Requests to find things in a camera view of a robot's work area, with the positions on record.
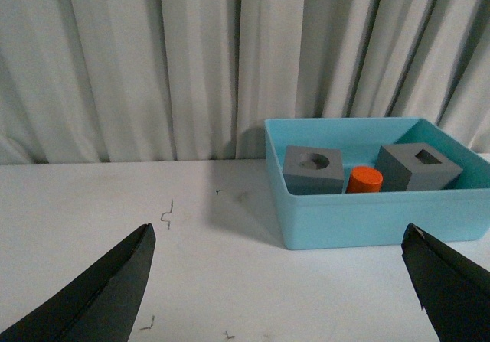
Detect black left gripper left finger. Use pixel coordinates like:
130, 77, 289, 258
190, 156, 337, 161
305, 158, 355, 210
1, 223, 155, 341

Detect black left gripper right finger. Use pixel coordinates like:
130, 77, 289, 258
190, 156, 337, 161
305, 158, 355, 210
401, 223, 489, 341

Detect gray block with square hole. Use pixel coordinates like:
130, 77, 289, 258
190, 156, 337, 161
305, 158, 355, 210
375, 143, 463, 191

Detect orange cylinder part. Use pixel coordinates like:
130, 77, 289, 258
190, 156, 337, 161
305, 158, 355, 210
346, 166, 384, 194

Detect gray block with round hole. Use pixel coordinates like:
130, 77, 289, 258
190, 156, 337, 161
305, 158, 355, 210
283, 145, 345, 195

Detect blue plastic box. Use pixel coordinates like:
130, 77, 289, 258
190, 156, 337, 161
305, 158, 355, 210
264, 117, 489, 250

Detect white pleated curtain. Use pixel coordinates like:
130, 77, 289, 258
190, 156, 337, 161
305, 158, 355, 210
1, 0, 489, 164

